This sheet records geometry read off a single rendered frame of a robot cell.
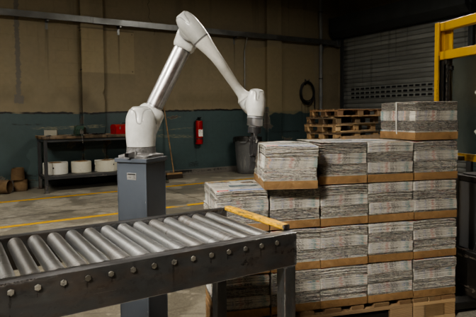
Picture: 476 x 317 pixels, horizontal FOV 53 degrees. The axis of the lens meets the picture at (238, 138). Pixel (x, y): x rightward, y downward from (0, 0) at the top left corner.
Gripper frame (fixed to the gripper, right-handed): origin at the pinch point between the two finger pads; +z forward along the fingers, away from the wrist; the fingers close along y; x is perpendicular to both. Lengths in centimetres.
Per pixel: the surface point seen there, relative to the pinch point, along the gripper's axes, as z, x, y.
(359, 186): 9, -58, -17
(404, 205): 20, -87, -17
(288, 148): -10.1, -11.8, -26.1
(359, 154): -8, -57, -17
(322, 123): -29, -293, 580
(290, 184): 8.3, -14.0, -25.5
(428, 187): 9, -103, -17
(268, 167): 0.1, -2.2, -23.3
